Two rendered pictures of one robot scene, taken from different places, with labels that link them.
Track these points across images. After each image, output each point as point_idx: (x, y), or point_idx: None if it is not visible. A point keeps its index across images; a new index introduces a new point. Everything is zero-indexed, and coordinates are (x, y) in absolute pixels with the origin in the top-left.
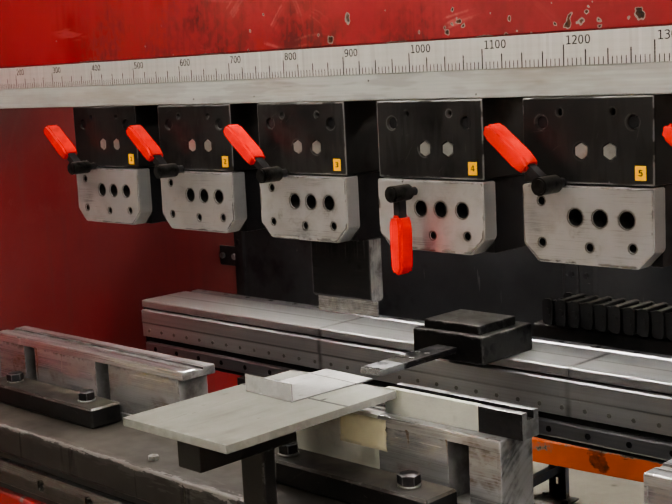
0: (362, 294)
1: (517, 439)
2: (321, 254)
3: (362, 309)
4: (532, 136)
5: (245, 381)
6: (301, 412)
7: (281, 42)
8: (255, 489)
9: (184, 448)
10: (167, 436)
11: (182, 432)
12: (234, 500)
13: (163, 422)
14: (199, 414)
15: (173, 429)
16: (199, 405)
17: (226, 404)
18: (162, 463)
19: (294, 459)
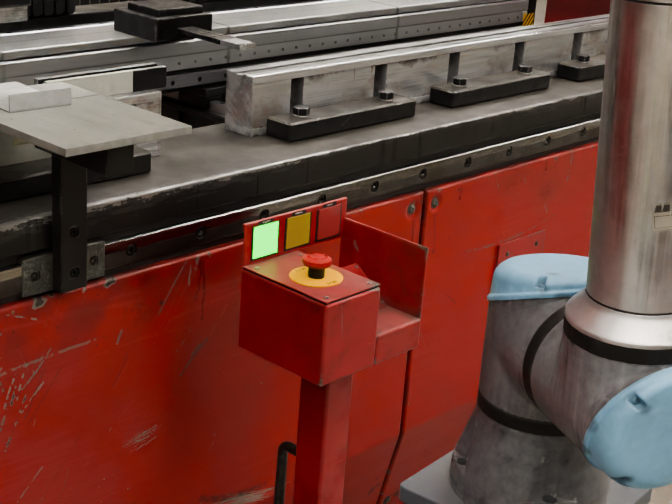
0: (21, 0)
1: (162, 87)
2: None
3: (10, 16)
4: None
5: (9, 103)
6: (107, 104)
7: None
8: (76, 192)
9: (116, 155)
10: (125, 144)
11: (140, 134)
12: (23, 222)
13: (99, 138)
14: (82, 128)
15: (127, 136)
16: (47, 127)
17: (53, 120)
18: None
19: (0, 176)
